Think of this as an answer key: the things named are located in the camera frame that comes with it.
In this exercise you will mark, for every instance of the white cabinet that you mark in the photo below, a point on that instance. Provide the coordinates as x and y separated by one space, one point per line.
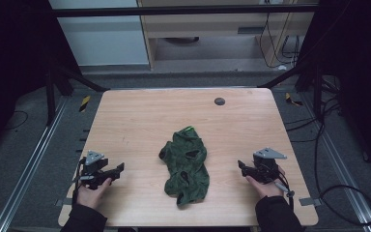
103 35

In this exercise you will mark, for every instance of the grey table grommet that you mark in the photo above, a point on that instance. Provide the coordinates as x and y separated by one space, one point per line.
219 101

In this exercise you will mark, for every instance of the grey tape strip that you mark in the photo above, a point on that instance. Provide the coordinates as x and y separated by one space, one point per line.
62 202
309 201

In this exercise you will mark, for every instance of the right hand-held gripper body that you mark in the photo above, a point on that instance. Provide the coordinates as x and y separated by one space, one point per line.
265 167

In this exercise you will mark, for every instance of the person's left hand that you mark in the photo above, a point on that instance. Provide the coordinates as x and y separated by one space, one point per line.
91 193

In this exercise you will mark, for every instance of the wooden desk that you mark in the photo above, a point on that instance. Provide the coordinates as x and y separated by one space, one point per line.
174 112

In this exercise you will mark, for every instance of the yellow black floor tape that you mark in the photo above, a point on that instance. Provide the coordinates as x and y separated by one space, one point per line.
291 99
84 103

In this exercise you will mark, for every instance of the aluminium floor rail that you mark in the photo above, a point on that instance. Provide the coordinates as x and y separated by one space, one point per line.
344 167
29 164

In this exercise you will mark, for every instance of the dark green garment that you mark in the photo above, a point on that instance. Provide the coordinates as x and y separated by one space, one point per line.
185 166

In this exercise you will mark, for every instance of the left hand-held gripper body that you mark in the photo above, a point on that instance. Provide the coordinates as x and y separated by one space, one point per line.
94 168

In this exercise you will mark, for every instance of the black metal stand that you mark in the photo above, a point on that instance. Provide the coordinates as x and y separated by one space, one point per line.
306 80
58 83

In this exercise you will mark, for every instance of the black horizontal bar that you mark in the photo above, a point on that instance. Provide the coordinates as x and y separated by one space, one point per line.
180 11

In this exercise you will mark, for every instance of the person's right hand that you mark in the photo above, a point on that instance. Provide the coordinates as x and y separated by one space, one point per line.
265 187

